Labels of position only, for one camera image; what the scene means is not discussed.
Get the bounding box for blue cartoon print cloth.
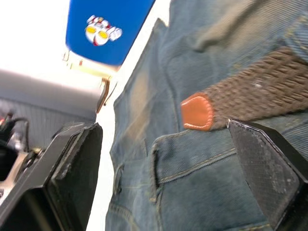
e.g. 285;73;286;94
65;0;156;66

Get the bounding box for blue denim shorts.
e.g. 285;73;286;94
105;0;308;231

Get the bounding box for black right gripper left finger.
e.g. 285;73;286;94
0;122;103;231

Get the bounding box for brown braided belt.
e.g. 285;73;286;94
180;46;308;132

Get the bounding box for silver robot torso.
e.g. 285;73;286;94
0;109;44;200

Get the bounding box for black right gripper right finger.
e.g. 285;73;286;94
227;118;308;231

